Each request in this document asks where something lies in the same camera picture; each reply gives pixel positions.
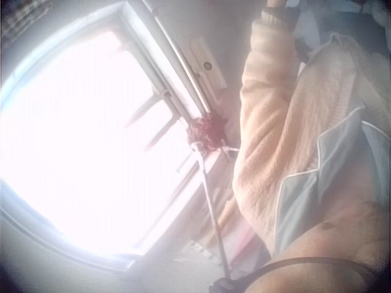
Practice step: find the white framed window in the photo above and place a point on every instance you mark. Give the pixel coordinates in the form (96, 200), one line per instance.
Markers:
(91, 128)

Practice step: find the red mop with white pole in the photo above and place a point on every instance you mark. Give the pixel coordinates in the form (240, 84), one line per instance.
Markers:
(205, 132)

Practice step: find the person's left hand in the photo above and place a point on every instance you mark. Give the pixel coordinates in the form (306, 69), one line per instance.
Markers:
(276, 2)

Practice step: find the white window latch plate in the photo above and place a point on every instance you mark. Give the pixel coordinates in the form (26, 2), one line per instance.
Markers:
(207, 64)

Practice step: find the checkered curtain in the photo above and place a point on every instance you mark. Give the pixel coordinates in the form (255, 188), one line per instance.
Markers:
(18, 18)

